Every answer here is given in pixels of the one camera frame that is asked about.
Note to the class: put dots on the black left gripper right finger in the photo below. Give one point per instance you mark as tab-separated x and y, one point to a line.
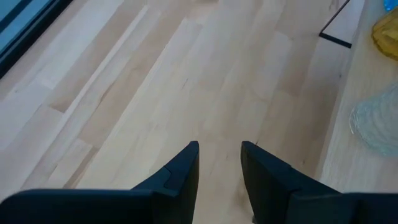
295	207

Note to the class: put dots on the tall slim yellow vase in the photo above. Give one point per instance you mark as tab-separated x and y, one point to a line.
388	34

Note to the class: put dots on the clear ribbed cylinder vase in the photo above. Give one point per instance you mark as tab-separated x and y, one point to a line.
377	124

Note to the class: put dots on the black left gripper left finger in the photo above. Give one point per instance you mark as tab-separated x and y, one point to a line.
93	207

